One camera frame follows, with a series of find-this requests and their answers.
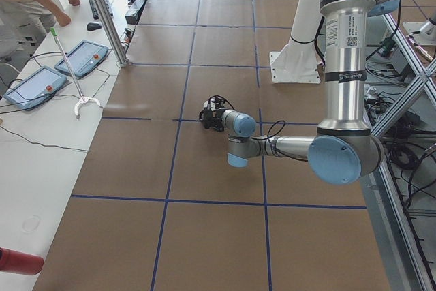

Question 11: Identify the white mug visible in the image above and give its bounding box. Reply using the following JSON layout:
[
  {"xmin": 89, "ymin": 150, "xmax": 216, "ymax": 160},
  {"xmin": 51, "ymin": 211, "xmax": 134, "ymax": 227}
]
[{"xmin": 204, "ymin": 99, "xmax": 215, "ymax": 111}]

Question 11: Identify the black box device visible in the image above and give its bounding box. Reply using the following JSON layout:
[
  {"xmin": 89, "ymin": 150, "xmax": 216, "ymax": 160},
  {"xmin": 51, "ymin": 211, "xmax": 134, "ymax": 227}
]
[{"xmin": 125, "ymin": 0, "xmax": 146, "ymax": 25}]

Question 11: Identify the upper teach pendant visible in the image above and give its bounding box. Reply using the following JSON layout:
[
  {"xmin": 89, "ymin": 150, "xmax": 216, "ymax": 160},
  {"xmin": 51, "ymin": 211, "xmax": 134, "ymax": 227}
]
[{"xmin": 66, "ymin": 40, "xmax": 109, "ymax": 78}]

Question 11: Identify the teach pendant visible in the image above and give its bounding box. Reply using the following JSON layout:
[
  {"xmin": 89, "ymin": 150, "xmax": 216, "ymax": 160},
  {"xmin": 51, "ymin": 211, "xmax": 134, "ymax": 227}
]
[
  {"xmin": 66, "ymin": 40, "xmax": 109, "ymax": 78},
  {"xmin": 3, "ymin": 66, "xmax": 67, "ymax": 110}
]

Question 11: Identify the black computer mouse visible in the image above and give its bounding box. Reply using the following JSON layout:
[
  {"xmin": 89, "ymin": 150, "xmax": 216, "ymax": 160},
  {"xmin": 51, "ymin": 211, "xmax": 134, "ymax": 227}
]
[{"xmin": 86, "ymin": 22, "xmax": 102, "ymax": 31}]

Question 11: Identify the black keyboard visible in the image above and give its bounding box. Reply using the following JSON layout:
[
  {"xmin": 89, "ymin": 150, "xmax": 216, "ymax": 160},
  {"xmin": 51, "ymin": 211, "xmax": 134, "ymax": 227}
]
[{"xmin": 89, "ymin": 0, "xmax": 113, "ymax": 22}]

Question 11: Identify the lower teach pendant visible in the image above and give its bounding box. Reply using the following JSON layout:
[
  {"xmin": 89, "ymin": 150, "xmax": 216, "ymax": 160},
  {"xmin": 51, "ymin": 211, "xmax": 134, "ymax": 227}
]
[{"xmin": 3, "ymin": 66, "xmax": 67, "ymax": 110}]

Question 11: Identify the person in beige clothes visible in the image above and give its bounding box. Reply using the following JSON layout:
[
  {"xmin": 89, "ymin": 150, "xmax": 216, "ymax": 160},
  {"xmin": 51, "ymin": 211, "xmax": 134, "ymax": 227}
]
[{"xmin": 1, "ymin": 0, "xmax": 71, "ymax": 55}]

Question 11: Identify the red bottle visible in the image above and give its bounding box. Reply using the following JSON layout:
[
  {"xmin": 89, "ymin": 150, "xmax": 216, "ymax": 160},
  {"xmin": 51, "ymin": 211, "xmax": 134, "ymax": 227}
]
[{"xmin": 1, "ymin": 248, "xmax": 44, "ymax": 275}]

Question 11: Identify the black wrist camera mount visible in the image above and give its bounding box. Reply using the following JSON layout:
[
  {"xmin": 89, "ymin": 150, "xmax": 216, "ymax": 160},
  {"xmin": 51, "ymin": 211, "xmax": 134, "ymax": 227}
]
[{"xmin": 209, "ymin": 95, "xmax": 234, "ymax": 111}]

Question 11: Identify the white pedestal column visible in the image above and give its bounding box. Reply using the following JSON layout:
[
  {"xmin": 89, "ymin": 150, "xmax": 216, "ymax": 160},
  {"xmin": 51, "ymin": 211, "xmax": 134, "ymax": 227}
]
[{"xmin": 270, "ymin": 0, "xmax": 322, "ymax": 84}]

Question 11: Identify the aluminium frame post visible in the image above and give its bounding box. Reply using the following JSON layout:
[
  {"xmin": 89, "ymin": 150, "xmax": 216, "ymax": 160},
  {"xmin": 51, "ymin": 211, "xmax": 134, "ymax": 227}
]
[{"xmin": 95, "ymin": 0, "xmax": 129, "ymax": 67}]

